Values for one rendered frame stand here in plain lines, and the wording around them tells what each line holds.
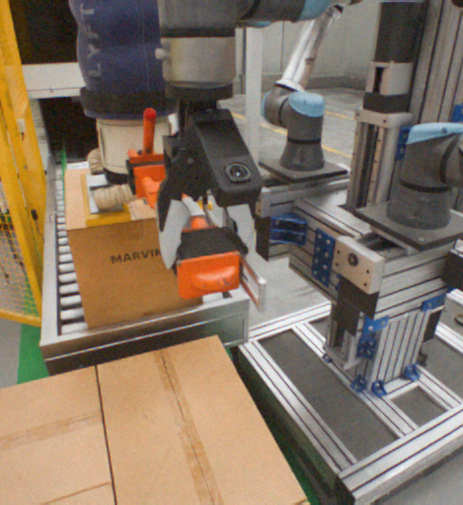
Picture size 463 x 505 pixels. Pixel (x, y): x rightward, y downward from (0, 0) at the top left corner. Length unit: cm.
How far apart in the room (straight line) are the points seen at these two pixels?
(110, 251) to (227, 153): 92
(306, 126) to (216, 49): 96
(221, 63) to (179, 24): 5
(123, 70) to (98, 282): 68
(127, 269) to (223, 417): 53
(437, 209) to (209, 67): 75
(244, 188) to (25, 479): 94
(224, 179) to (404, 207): 73
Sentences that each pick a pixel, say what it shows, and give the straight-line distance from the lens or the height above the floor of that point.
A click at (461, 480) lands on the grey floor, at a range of 190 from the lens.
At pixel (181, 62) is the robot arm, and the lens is 42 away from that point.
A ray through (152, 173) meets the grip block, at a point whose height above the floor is 122.
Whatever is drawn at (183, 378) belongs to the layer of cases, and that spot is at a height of 54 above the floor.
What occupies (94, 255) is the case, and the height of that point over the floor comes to 85.
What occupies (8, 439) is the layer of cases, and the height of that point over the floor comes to 54.
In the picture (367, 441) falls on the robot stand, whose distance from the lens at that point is 160.
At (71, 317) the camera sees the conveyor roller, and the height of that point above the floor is 54.
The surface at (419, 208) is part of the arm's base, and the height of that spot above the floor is 108.
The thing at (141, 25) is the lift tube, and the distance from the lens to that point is 93.
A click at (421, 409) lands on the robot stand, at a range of 176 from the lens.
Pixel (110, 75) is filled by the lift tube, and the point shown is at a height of 137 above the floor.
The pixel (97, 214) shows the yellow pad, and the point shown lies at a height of 109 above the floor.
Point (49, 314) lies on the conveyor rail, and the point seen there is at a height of 59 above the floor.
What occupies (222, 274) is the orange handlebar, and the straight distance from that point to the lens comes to 46.
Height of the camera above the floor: 145
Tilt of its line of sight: 29 degrees down
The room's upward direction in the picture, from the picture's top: straight up
